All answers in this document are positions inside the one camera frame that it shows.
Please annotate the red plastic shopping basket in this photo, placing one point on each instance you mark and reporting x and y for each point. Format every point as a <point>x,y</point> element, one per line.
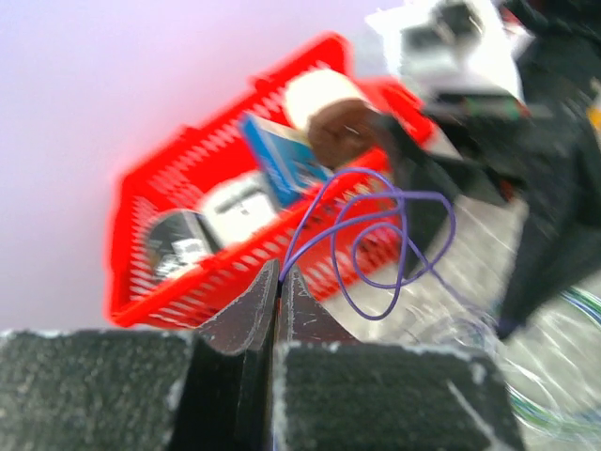
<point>197,160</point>

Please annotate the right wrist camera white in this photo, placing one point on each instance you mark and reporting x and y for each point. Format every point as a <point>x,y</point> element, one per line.
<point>450,47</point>

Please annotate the white paper towel roll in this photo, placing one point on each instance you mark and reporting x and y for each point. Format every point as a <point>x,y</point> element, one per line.
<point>311,92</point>

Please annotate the blue Harrys box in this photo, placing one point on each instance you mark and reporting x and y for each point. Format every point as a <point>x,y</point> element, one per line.
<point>284,156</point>

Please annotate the brown roll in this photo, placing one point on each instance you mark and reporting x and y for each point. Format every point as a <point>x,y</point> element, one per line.
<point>341,132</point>

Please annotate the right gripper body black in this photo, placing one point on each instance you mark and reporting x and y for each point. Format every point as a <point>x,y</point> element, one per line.
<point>548,143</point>

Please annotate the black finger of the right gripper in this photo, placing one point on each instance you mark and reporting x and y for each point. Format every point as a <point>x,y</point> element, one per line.
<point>416,170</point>
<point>560,238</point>

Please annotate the grey labelled pouch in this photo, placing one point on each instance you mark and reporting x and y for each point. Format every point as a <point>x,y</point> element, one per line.
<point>237,208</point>

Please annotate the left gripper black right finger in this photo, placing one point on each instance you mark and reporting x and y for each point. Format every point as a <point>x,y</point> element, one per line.
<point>331,391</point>

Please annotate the black cylindrical can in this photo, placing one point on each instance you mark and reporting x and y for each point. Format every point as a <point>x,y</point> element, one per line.
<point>176,241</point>

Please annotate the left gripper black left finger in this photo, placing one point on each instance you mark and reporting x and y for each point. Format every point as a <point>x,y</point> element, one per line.
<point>203,389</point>

